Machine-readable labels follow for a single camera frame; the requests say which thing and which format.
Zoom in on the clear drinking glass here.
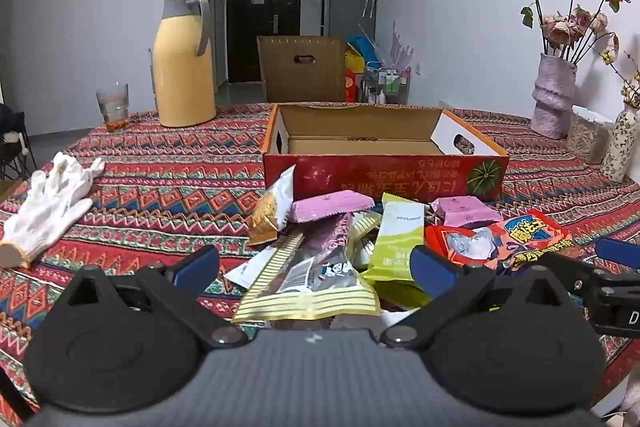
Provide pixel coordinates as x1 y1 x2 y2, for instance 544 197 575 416
96 83 130 134

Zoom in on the wire storage cart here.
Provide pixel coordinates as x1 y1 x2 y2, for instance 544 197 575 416
364 61 412 105

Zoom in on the black chair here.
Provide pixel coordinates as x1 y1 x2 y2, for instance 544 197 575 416
0 103 38 180

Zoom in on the orange beige snack packet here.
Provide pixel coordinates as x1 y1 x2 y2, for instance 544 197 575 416
248 167 296 248

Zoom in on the pink textured vase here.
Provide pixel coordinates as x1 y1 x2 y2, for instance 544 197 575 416
530 53 578 140

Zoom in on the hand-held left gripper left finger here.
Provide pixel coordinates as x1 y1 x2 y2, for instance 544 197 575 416
70 246 249 350

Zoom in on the brown cardboard box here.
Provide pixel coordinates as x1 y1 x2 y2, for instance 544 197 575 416
257 35 347 104

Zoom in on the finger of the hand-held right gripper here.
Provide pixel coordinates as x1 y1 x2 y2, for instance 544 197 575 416
572 237 640 293

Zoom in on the yellow thermos jug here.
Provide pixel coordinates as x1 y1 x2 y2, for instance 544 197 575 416
152 0 217 128

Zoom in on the blue plastic item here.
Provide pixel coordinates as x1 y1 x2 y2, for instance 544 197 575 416
346 36 386 62

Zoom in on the dark entrance door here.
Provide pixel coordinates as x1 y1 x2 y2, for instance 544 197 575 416
226 0 303 84

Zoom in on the pink dried grass bunch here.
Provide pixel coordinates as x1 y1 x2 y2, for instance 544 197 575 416
390 22 416 68

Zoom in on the clear jar of seeds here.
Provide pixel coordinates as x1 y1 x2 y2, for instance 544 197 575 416
566 105 615 165

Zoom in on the red cartoon snack packet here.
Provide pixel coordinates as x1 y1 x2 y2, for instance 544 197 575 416
425 209 576 275

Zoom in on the dried pink rose bouquet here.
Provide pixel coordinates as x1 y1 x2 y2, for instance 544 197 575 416
509 0 633 62

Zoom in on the yellow striped grey snack packet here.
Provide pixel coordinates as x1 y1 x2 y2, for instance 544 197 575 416
232 212 383 323

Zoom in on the light green snack packet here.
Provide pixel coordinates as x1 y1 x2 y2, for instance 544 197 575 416
361 193 431 293

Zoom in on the red cardboard box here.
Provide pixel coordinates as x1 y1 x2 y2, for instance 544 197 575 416
262 103 511 202

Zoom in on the yellow dried flower sprig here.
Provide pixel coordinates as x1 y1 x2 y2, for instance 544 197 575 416
600 34 640 110

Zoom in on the pink snack packet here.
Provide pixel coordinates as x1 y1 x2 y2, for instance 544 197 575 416
431 197 496 228
290 189 376 224

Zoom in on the red gift box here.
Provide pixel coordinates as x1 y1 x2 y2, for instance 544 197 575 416
345 68 367 102

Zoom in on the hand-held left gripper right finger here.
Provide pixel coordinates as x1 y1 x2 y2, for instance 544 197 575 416
382 246 573 350

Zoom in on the colourful patterned tablecloth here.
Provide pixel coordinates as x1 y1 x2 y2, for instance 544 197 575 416
0 102 640 427

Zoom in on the white cotton glove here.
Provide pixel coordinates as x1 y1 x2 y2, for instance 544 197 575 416
0 152 107 269

